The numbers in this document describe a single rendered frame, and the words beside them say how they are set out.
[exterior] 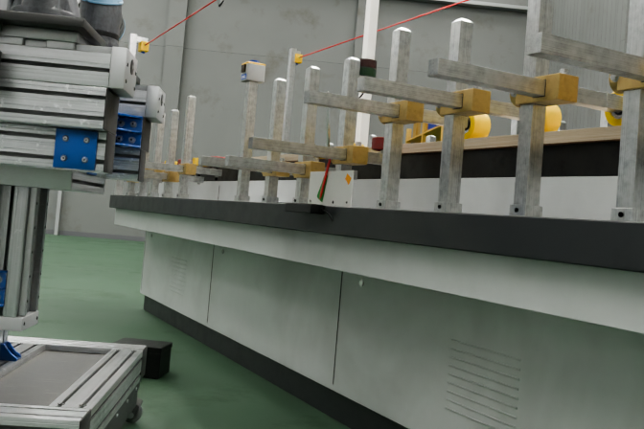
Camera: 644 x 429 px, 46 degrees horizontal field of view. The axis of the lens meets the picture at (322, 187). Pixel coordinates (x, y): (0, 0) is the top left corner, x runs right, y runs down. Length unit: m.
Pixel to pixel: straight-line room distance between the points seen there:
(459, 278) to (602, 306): 0.39
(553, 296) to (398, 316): 0.84
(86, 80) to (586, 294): 1.09
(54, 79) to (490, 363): 1.20
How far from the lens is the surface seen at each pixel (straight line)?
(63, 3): 1.78
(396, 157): 1.93
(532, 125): 1.53
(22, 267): 1.99
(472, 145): 1.97
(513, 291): 1.55
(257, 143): 1.98
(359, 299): 2.42
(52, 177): 1.84
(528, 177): 1.52
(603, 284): 1.40
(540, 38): 1.16
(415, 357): 2.17
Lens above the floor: 0.66
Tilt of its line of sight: 2 degrees up
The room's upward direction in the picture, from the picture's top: 5 degrees clockwise
